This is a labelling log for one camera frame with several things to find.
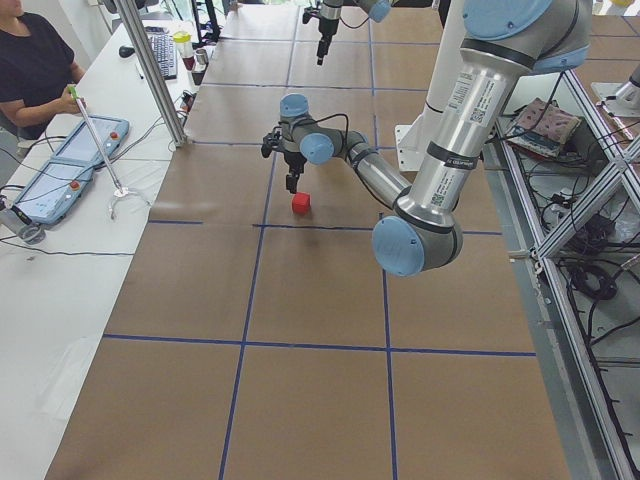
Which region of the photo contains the red block hidden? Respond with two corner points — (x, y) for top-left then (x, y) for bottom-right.
(291, 192), (311, 216)

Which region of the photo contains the grabber reacher stick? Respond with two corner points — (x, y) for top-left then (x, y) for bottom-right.
(67, 84), (151, 221)

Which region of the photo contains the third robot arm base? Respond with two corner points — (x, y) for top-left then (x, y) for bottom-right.
(591, 67), (639, 110)

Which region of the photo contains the person's hand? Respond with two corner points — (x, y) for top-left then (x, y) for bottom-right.
(52, 92), (80, 114)

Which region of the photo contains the metal cup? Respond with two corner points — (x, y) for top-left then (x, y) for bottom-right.
(194, 48), (209, 70)

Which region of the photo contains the yellow lid cup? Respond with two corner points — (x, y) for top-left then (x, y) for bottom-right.
(172, 30), (195, 71)

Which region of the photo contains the black keyboard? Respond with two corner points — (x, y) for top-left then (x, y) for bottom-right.
(148, 34), (177, 80)

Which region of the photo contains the black computer mouse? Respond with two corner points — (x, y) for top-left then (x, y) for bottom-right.
(118, 45), (135, 58)

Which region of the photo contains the upper teach pendant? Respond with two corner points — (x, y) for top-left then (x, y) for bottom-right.
(51, 114), (131, 166)

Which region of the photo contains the teach pendant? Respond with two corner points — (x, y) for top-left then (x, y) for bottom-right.
(51, 114), (131, 166)
(14, 161), (94, 225)

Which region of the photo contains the lower teach pendant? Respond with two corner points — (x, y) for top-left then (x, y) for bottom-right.
(14, 161), (94, 225)

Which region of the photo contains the person in black shirt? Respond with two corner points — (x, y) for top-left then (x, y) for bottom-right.
(1, 1), (85, 140)

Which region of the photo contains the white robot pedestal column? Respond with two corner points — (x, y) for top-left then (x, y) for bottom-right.
(395, 0), (466, 172)

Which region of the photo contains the aluminium frame post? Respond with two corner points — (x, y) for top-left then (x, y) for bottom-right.
(114, 0), (187, 148)

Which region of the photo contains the grey clamp mount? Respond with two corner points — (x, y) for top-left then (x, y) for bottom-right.
(0, 196), (46, 245)

